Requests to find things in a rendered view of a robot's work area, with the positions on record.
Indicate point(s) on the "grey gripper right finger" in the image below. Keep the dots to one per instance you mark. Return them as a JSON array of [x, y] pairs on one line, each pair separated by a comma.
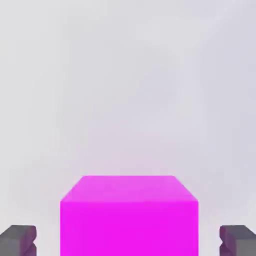
[[240, 241]]

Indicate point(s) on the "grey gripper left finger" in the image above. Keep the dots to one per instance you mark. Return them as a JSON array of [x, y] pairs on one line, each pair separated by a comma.
[[16, 241]]

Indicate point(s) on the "small magenta cube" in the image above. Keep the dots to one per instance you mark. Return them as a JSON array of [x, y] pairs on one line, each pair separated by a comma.
[[129, 220]]

